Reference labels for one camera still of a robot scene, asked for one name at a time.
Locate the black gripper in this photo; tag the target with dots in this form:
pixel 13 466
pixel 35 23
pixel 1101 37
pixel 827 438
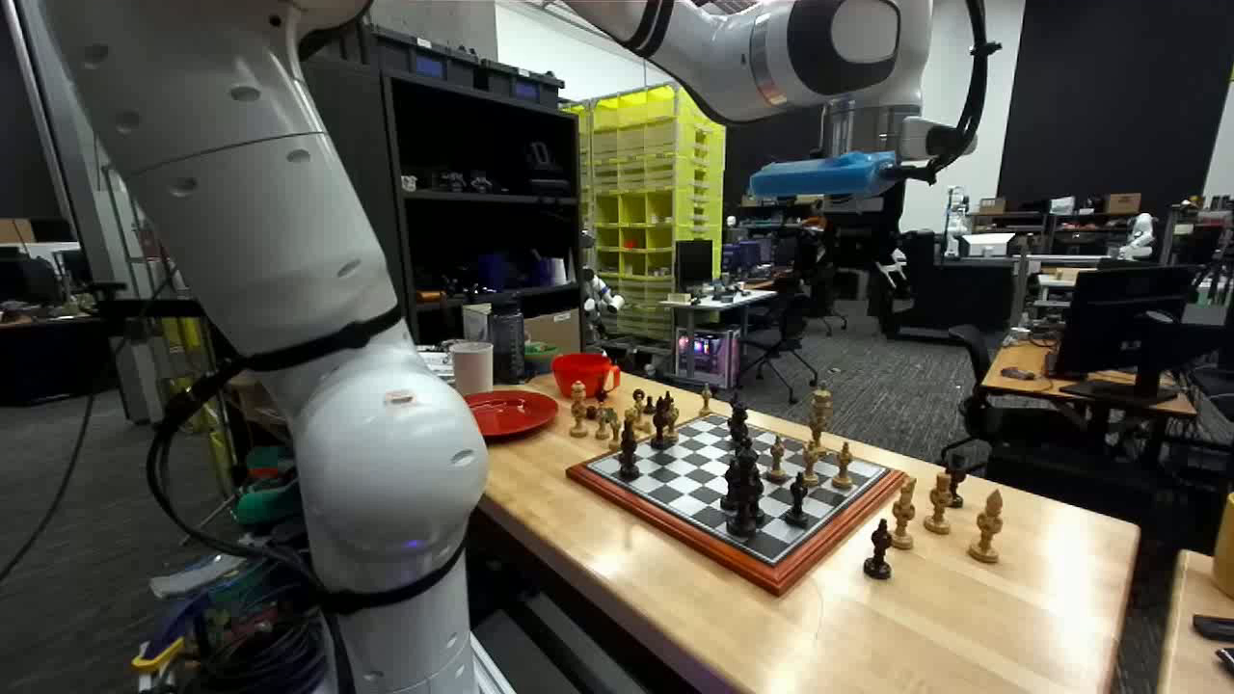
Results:
pixel 825 223

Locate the black chess piece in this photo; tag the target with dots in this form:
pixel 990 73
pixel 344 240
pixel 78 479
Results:
pixel 746 524
pixel 740 425
pixel 956 479
pixel 876 548
pixel 795 497
pixel 624 433
pixel 632 462
pixel 661 421
pixel 758 494
pixel 733 481

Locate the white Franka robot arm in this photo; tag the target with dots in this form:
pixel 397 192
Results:
pixel 321 231

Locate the tall tan chess piece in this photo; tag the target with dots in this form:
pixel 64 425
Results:
pixel 821 416

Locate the black office chair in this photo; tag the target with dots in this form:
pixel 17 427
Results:
pixel 794 327
pixel 985 425

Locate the black cabinet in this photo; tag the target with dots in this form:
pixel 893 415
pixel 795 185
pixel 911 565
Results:
pixel 951 293

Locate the yellow bin rack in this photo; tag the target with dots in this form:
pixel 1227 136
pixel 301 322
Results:
pixel 656 192

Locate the wooden desk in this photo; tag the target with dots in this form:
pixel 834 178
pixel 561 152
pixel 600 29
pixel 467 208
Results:
pixel 1029 366

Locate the cluttered lab bench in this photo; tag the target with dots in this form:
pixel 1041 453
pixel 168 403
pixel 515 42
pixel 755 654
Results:
pixel 1080 223

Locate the red cup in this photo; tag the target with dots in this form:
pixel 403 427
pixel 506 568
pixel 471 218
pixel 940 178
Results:
pixel 585 374

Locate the black computer monitor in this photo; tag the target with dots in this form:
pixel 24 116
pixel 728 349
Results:
pixel 1119 313

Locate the white lab device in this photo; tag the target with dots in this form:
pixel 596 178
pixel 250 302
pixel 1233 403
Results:
pixel 1138 235

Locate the black bottle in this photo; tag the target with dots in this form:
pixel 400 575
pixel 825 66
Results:
pixel 506 339

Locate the black shelving unit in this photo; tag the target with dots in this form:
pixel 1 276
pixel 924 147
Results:
pixel 475 245

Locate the white container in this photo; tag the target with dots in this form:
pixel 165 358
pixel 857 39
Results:
pixel 475 322

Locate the red plate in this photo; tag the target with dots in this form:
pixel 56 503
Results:
pixel 515 415

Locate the white cup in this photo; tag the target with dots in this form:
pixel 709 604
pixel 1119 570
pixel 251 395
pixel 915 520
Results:
pixel 471 366

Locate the blue storage bins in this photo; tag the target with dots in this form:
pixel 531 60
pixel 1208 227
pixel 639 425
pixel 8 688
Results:
pixel 438 62

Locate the black flat device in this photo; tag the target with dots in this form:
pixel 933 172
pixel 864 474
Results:
pixel 1215 624

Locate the green object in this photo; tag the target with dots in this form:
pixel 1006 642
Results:
pixel 264 503

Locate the yellow storage rack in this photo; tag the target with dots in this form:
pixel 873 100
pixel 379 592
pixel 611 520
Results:
pixel 196 339

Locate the dark workbench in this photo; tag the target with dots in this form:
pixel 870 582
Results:
pixel 53 349

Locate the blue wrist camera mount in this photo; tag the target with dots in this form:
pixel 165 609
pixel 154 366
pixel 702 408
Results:
pixel 825 176

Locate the chessboard with orange frame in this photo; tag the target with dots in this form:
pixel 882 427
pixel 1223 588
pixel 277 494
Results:
pixel 700 505

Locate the black wall curtain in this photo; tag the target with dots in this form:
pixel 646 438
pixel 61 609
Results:
pixel 1105 88

